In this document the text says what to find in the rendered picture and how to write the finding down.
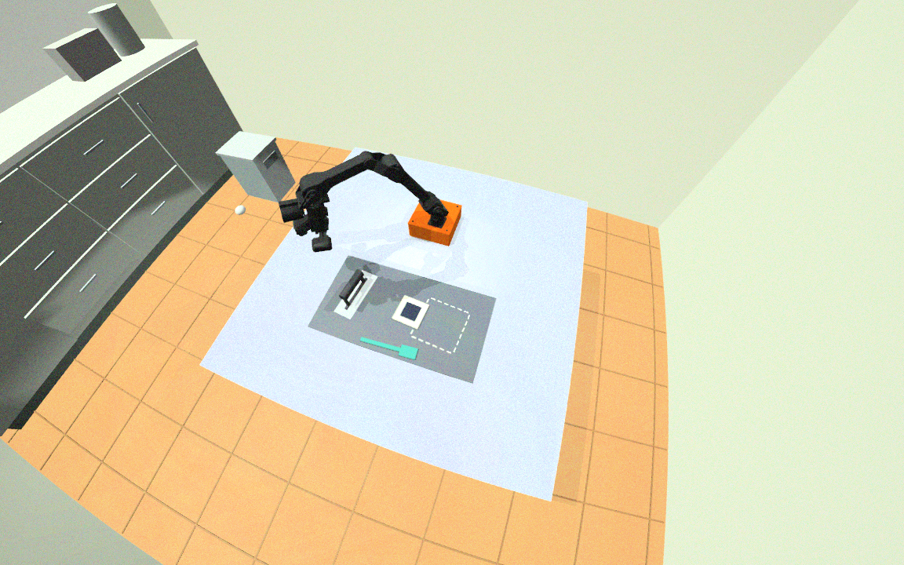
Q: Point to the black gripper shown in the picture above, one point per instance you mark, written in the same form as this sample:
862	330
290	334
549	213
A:
321	225

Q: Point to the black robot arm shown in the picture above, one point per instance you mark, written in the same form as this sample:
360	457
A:
312	191

